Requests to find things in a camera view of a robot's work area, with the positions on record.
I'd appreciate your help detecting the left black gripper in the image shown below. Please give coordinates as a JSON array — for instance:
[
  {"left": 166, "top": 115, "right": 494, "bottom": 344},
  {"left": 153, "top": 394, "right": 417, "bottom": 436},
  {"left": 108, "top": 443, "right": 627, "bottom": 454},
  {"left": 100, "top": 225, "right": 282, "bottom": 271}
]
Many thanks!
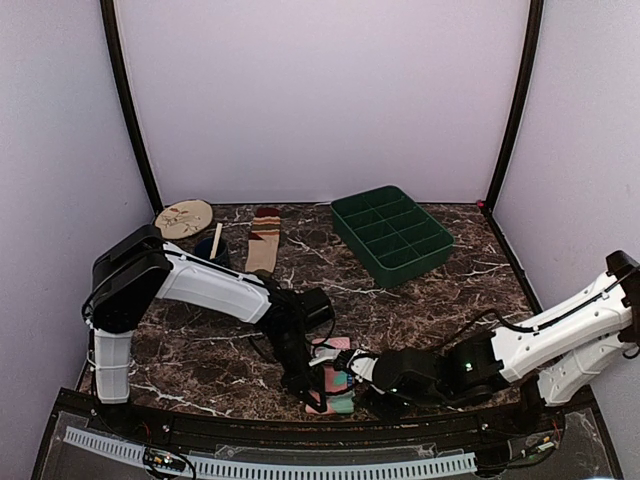
[{"left": 267, "top": 330, "right": 327, "bottom": 413}]

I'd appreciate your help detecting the pink patterned sock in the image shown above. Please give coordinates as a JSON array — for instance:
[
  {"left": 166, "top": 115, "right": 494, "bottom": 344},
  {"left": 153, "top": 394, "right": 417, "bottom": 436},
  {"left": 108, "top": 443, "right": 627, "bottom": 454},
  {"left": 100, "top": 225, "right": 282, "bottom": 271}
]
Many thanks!
[{"left": 305, "top": 337, "right": 355, "bottom": 415}]

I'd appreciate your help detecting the green compartment tray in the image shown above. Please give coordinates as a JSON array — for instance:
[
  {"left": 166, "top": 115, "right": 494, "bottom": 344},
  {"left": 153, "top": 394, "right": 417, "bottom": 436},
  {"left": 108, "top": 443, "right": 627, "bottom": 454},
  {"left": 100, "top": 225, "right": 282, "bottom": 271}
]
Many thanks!
[{"left": 330, "top": 185, "right": 455, "bottom": 289}]

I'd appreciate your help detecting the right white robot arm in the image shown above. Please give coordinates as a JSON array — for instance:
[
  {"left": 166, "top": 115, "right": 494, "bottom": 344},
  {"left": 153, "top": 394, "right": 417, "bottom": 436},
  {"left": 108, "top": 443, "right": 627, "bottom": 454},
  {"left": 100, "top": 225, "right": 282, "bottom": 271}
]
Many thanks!
[{"left": 306, "top": 250, "right": 639, "bottom": 434}]

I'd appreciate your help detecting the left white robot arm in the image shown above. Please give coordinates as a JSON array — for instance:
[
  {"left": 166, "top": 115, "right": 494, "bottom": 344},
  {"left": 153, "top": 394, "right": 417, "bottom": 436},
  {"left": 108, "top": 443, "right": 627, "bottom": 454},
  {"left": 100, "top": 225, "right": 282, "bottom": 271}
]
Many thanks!
[{"left": 81, "top": 224, "right": 335, "bottom": 436}]

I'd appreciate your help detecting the beige striped sock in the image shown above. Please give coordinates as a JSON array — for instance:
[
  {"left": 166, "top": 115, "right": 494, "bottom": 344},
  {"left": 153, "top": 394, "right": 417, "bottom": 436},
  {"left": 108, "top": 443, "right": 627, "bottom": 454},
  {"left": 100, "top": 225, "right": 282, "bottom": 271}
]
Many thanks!
[{"left": 245, "top": 207, "right": 281, "bottom": 276}]

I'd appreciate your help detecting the dark blue mug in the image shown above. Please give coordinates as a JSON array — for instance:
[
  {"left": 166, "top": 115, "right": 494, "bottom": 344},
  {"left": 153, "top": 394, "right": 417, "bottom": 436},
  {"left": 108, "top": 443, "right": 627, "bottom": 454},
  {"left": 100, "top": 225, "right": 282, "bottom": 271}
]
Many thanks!
[{"left": 194, "top": 237, "right": 231, "bottom": 268}]

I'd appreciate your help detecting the wooden stick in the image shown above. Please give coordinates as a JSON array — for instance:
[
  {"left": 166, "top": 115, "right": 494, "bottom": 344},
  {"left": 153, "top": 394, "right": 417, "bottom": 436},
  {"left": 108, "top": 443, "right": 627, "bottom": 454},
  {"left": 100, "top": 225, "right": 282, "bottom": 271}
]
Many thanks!
[{"left": 209, "top": 222, "right": 223, "bottom": 261}]

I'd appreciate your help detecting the round beige embroidered coaster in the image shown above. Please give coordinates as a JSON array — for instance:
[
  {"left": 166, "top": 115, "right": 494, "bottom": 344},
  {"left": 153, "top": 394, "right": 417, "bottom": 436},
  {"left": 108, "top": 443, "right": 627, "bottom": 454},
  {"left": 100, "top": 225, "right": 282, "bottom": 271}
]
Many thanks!
[{"left": 154, "top": 199, "right": 213, "bottom": 240}]

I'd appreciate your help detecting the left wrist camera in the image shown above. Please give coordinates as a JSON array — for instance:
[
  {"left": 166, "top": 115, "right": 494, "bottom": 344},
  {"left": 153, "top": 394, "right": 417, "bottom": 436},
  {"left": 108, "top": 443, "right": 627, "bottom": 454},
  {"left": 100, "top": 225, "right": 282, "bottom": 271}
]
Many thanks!
[{"left": 298, "top": 287, "right": 335, "bottom": 332}]

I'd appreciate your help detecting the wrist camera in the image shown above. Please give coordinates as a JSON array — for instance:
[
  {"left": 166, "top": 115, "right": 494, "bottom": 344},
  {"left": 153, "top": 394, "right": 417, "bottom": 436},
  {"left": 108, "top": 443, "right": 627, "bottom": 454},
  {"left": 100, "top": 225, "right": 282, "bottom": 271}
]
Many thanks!
[
  {"left": 298, "top": 287, "right": 335, "bottom": 332},
  {"left": 372, "top": 348, "right": 443, "bottom": 407}
]

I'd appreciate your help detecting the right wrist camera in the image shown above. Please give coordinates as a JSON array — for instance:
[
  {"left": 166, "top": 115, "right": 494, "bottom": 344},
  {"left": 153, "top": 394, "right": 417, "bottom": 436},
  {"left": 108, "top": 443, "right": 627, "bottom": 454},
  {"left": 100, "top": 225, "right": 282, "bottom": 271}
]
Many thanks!
[{"left": 372, "top": 348, "right": 443, "bottom": 407}]

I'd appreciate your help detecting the white slotted cable duct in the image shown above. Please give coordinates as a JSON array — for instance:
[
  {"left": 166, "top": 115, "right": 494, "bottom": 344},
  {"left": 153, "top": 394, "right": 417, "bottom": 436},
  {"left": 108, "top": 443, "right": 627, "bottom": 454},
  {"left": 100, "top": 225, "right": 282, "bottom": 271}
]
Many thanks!
[{"left": 63, "top": 427, "right": 477, "bottom": 479}]

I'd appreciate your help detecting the black front rail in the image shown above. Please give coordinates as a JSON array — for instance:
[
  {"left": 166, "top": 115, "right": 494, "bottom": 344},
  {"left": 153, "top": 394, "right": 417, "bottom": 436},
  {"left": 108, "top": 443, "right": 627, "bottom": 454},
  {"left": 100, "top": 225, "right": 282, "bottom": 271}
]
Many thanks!
[{"left": 76, "top": 401, "right": 565, "bottom": 450}]

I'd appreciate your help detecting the left black frame post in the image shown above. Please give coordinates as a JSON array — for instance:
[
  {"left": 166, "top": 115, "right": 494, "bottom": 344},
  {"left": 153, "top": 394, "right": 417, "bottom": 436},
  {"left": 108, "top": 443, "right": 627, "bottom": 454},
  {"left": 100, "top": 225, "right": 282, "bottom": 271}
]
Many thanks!
[{"left": 99, "top": 0, "right": 164, "bottom": 214}]

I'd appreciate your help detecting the black frame post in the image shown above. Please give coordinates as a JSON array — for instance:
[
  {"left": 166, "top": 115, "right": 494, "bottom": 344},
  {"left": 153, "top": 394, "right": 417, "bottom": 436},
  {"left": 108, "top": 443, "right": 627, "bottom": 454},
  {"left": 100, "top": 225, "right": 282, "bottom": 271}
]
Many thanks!
[
  {"left": 99, "top": 0, "right": 164, "bottom": 214},
  {"left": 484, "top": 0, "right": 544, "bottom": 211}
]

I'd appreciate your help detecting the right black frame post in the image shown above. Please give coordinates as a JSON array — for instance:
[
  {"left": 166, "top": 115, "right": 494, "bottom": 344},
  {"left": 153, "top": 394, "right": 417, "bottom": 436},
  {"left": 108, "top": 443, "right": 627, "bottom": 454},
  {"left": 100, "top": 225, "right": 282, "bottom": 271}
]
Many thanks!
[{"left": 484, "top": 0, "right": 544, "bottom": 211}]

